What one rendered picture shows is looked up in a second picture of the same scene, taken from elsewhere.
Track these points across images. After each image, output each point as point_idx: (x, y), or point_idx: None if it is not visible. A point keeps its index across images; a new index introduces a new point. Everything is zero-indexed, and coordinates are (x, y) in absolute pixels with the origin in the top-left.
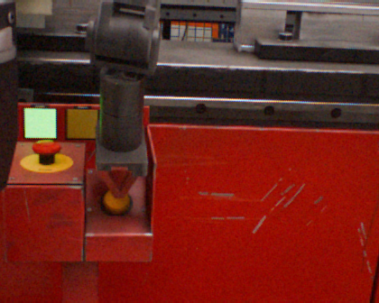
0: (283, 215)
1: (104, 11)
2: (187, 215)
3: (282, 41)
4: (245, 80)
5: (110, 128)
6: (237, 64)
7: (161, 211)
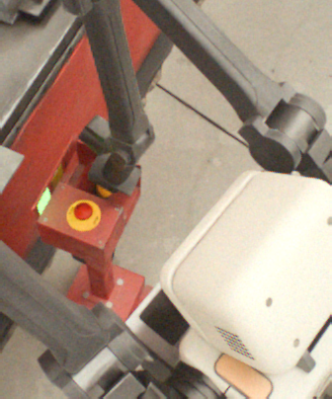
0: (85, 84)
1: (134, 149)
2: (52, 137)
3: None
4: (58, 51)
5: (126, 177)
6: (47, 46)
7: (42, 150)
